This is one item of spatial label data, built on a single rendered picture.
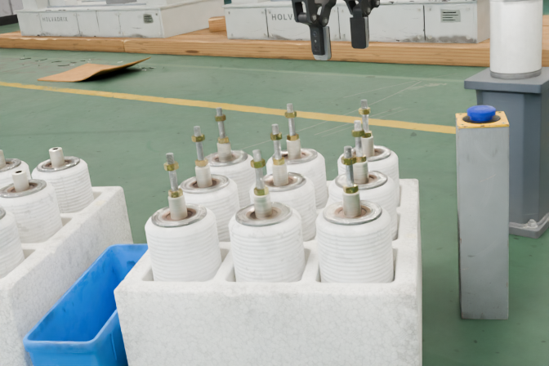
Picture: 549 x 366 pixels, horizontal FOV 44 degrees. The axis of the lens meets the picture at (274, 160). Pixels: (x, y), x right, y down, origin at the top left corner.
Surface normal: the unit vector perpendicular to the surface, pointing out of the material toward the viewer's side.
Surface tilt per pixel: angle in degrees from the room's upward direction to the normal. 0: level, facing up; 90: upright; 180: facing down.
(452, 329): 0
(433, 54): 90
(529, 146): 90
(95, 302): 88
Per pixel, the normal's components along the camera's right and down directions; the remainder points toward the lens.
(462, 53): -0.63, 0.30
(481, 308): -0.20, 0.33
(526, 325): -0.11, -0.94
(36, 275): 0.97, -0.04
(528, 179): 0.10, 0.30
